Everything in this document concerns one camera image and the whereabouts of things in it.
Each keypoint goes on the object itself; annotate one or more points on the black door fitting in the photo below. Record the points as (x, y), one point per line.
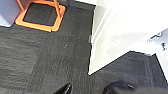
(162, 45)

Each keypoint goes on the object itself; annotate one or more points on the orange folding stand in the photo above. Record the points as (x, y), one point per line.
(55, 20)

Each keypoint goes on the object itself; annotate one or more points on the white floor-standing box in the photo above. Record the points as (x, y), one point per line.
(8, 11)

